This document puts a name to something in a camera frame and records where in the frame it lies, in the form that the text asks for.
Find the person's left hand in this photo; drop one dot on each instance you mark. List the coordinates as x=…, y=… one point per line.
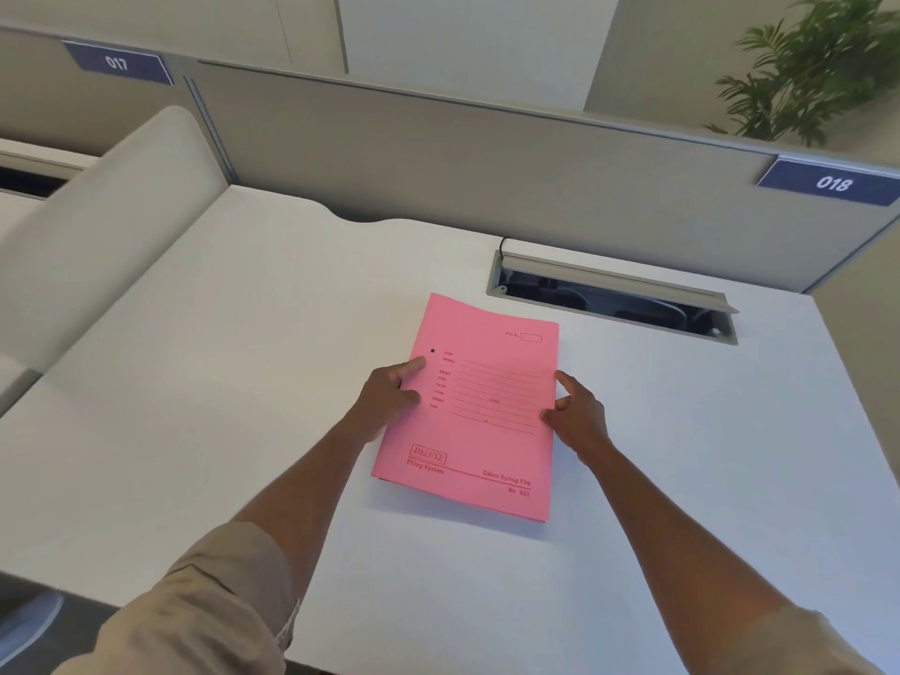
x=383, y=407

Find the person's right hand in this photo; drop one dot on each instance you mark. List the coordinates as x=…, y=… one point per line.
x=583, y=421

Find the person's right thumb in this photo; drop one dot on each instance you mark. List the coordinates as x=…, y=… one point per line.
x=553, y=412

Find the person's left thumb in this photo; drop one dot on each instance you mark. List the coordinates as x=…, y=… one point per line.
x=411, y=398

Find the pink paper file folder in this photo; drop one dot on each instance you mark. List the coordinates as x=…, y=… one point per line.
x=485, y=428

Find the person's left forearm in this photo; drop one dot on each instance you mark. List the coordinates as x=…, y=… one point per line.
x=281, y=527

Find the person's right forearm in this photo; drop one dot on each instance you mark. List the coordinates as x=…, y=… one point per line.
x=689, y=555

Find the grey desk partition panel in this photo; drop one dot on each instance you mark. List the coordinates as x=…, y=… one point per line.
x=492, y=175
x=77, y=91

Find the white curved side divider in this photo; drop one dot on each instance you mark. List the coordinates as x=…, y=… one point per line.
x=105, y=238

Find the blue number label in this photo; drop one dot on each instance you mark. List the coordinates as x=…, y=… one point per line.
x=118, y=63
x=833, y=183

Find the green potted plant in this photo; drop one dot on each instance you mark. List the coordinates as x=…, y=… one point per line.
x=808, y=70

